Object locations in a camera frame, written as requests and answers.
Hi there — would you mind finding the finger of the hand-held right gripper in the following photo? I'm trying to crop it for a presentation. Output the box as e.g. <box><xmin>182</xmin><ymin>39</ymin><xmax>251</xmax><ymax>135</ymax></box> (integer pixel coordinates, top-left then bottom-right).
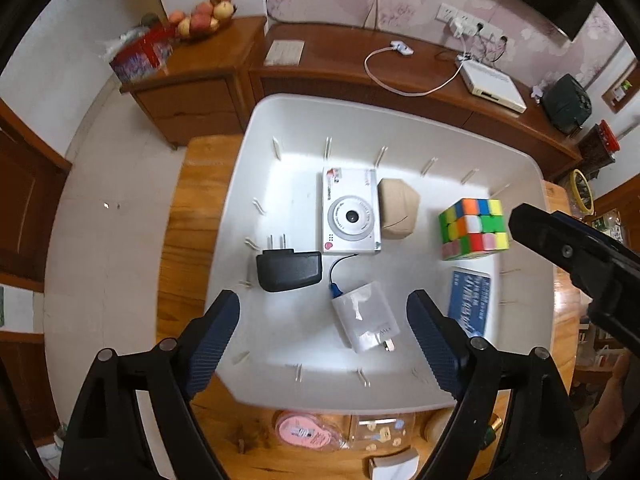
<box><xmin>509</xmin><ymin>205</ymin><xmax>640</xmax><ymax>351</ymax></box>
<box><xmin>552</xmin><ymin>211</ymin><xmax>640</xmax><ymax>265</ymax></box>

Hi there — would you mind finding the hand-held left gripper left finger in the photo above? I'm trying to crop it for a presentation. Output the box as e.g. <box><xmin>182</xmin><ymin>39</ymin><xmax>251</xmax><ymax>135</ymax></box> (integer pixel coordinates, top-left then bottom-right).
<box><xmin>59</xmin><ymin>289</ymin><xmax>241</xmax><ymax>480</ymax></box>

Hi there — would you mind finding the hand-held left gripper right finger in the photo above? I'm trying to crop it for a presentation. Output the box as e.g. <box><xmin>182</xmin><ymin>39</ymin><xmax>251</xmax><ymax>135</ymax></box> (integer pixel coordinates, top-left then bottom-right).
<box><xmin>406</xmin><ymin>289</ymin><xmax>586</xmax><ymax>480</ymax></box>

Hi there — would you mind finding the blue card box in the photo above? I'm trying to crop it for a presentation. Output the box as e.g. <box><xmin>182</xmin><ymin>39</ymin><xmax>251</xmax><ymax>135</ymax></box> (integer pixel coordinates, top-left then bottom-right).
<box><xmin>446</xmin><ymin>269</ymin><xmax>492</xmax><ymax>338</ymax></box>

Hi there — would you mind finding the white charger plug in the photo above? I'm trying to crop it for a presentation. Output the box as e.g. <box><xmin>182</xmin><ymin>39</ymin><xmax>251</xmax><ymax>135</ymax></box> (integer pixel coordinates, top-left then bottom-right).
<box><xmin>330</xmin><ymin>282</ymin><xmax>401</xmax><ymax>354</ymax></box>

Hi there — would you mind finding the round gold tin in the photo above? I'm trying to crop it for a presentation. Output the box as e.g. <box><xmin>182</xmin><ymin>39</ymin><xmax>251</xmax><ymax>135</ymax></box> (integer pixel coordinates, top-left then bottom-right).
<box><xmin>424</xmin><ymin>407</ymin><xmax>458</xmax><ymax>443</ymax></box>

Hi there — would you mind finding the colourful puzzle cube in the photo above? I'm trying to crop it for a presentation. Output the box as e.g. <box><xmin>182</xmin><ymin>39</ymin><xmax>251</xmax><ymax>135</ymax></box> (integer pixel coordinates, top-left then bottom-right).
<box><xmin>438</xmin><ymin>198</ymin><xmax>511</xmax><ymax>261</ymax></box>

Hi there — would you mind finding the black power adapter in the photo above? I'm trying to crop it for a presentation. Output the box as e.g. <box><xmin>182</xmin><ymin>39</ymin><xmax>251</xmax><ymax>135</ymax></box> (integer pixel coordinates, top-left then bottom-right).
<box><xmin>256</xmin><ymin>232</ymin><xmax>323</xmax><ymax>293</ymax></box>

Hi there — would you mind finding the green bottle with gold cap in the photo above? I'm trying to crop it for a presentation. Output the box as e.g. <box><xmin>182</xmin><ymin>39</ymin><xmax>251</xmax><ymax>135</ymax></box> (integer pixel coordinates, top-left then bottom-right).
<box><xmin>479</xmin><ymin>412</ymin><xmax>503</xmax><ymax>453</ymax></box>

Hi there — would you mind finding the clear box with stickers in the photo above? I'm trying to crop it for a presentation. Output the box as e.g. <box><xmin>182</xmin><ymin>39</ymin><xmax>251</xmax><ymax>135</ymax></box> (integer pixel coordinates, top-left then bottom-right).
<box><xmin>347</xmin><ymin>412</ymin><xmax>417</xmax><ymax>453</ymax></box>

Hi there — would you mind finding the pink correction tape dispenser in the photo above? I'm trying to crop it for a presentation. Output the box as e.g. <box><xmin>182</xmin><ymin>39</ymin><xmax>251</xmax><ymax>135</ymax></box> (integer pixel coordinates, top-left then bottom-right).
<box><xmin>272</xmin><ymin>410</ymin><xmax>351</xmax><ymax>453</ymax></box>

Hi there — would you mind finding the small beige box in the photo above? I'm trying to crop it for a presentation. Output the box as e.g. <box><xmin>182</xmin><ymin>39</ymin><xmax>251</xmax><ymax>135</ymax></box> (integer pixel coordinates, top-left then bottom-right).
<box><xmin>376</xmin><ymin>177</ymin><xmax>420</xmax><ymax>241</ymax></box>

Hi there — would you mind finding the white compact camera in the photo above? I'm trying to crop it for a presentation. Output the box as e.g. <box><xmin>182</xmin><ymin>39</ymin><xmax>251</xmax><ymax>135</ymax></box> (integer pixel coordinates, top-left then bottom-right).
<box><xmin>320</xmin><ymin>166</ymin><xmax>383</xmax><ymax>297</ymax></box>

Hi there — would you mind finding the white plastic storage bin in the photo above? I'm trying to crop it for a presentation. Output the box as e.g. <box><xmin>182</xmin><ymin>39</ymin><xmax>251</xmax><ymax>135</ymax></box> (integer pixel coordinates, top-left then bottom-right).
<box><xmin>202</xmin><ymin>92</ymin><xmax>557</xmax><ymax>411</ymax></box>

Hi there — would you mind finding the person's right forearm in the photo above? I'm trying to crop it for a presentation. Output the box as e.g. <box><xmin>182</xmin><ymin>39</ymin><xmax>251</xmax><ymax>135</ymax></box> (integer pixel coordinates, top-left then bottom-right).
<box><xmin>586</xmin><ymin>355</ymin><xmax>640</xmax><ymax>471</ymax></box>

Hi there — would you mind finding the clear bucket with yellow rim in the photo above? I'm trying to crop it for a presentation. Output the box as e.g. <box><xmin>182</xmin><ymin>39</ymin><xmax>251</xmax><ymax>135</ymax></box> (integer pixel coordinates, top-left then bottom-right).
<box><xmin>567</xmin><ymin>169</ymin><xmax>596</xmax><ymax>216</ymax></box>

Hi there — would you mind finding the dark jar with red lid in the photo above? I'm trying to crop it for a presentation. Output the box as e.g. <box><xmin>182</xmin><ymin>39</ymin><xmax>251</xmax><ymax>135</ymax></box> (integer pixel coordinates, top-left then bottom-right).
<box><xmin>580</xmin><ymin>120</ymin><xmax>621</xmax><ymax>181</ymax></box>

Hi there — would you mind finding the white set-top box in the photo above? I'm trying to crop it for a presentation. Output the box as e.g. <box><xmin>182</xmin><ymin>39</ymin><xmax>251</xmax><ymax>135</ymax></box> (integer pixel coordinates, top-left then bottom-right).
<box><xmin>460</xmin><ymin>59</ymin><xmax>528</xmax><ymax>113</ymax></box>

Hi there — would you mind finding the brown wooden door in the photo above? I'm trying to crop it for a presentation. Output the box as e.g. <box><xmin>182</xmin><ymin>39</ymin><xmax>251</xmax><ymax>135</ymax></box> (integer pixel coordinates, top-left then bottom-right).
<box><xmin>0</xmin><ymin>95</ymin><xmax>73</xmax><ymax>291</ymax></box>

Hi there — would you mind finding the wooden side cabinet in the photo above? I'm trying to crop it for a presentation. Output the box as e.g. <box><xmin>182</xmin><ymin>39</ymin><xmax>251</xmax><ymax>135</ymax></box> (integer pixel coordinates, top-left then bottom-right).
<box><xmin>120</xmin><ymin>16</ymin><xmax>268</xmax><ymax>150</ymax></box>

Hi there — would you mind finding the long wooden television cabinet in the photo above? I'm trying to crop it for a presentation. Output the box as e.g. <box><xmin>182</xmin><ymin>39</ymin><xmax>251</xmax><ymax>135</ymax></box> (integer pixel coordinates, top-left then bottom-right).
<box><xmin>249</xmin><ymin>22</ymin><xmax>583</xmax><ymax>183</ymax></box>

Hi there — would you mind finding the red gift box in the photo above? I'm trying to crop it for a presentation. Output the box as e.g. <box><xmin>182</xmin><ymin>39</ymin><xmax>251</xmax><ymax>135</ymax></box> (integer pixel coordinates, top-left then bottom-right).
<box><xmin>109</xmin><ymin>25</ymin><xmax>176</xmax><ymax>83</ymax></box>

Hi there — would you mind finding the pale paper pad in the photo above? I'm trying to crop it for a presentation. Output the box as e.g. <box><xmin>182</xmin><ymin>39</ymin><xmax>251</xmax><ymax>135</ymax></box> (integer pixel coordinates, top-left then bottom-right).
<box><xmin>263</xmin><ymin>40</ymin><xmax>306</xmax><ymax>67</ymax></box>

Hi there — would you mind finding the wooden fruit bowl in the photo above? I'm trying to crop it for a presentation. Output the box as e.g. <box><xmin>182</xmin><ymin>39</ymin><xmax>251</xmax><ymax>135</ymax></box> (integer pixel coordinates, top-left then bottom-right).
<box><xmin>177</xmin><ymin>20</ymin><xmax>233</xmax><ymax>42</ymax></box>

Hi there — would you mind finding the crumpled clear plastic bag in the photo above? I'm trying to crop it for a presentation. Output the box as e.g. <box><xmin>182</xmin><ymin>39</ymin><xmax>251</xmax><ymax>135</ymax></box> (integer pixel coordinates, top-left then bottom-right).
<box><xmin>102</xmin><ymin>27</ymin><xmax>151</xmax><ymax>56</ymax></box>

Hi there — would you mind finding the bowl of fruit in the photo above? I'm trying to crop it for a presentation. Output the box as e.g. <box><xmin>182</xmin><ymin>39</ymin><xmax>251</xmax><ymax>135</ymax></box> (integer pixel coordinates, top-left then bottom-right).
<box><xmin>167</xmin><ymin>0</ymin><xmax>236</xmax><ymax>38</ymax></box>

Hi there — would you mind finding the white wall outlet strip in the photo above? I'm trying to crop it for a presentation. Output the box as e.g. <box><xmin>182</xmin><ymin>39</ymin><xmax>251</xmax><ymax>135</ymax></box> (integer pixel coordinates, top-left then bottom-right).
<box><xmin>437</xmin><ymin>2</ymin><xmax>508</xmax><ymax>43</ymax></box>

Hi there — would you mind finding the white charger cable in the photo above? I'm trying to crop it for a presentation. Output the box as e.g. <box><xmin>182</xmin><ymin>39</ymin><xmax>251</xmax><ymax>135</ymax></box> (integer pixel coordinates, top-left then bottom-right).
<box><xmin>364</xmin><ymin>45</ymin><xmax>468</xmax><ymax>97</ymax></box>

